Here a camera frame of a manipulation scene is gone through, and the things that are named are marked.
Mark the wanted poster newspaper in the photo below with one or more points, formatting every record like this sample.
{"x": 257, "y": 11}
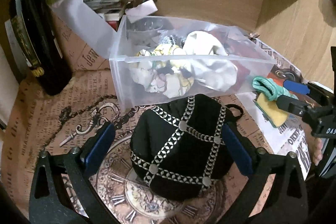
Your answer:
{"x": 290, "y": 136}

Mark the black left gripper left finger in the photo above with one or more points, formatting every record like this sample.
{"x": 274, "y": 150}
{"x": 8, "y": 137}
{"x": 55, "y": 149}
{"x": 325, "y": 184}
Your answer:
{"x": 49, "y": 199}

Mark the person's right hand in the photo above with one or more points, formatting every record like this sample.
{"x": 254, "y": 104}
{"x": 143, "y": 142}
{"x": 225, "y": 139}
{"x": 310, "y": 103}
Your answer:
{"x": 317, "y": 151}

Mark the clear plastic storage bin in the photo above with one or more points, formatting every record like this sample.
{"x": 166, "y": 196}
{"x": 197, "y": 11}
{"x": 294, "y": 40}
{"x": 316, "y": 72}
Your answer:
{"x": 159, "y": 59}

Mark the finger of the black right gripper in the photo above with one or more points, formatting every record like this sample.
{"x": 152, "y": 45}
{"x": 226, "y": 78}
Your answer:
{"x": 296, "y": 107}
{"x": 304, "y": 87}

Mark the stack of books and papers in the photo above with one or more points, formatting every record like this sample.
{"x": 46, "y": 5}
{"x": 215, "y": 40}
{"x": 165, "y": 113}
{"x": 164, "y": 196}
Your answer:
{"x": 109, "y": 10}

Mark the teal knitted cloth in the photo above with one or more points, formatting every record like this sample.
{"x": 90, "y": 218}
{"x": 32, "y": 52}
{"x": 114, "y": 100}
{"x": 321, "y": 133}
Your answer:
{"x": 270, "y": 89}

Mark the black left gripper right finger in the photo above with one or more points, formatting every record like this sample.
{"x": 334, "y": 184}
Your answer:
{"x": 287, "y": 199}

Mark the translucent bin lid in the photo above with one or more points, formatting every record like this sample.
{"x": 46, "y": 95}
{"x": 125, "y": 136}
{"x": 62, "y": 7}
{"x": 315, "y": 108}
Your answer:
{"x": 88, "y": 25}

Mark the cream ceramic mug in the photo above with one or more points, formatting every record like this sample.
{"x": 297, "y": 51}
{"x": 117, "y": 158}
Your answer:
{"x": 8, "y": 88}

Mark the dark wine bottle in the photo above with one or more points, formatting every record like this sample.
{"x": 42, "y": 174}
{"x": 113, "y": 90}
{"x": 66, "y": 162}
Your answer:
{"x": 32, "y": 25}

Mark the vintage newspaper print mat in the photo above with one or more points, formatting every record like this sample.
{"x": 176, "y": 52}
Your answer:
{"x": 56, "y": 124}

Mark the yellow sponge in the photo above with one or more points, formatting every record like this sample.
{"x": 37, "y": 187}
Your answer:
{"x": 276, "y": 116}

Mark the grey white cloth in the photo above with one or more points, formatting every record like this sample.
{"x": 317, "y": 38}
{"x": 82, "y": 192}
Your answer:
{"x": 216, "y": 74}

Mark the black hat with chain trim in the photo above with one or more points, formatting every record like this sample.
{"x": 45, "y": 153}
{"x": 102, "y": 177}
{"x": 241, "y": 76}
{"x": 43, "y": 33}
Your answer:
{"x": 177, "y": 148}

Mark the small white box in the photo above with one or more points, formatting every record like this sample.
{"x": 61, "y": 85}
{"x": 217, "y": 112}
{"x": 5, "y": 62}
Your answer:
{"x": 141, "y": 11}

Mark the white floral cloth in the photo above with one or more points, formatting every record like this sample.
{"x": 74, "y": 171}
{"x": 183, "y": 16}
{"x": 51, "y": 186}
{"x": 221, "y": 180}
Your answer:
{"x": 172, "y": 77}

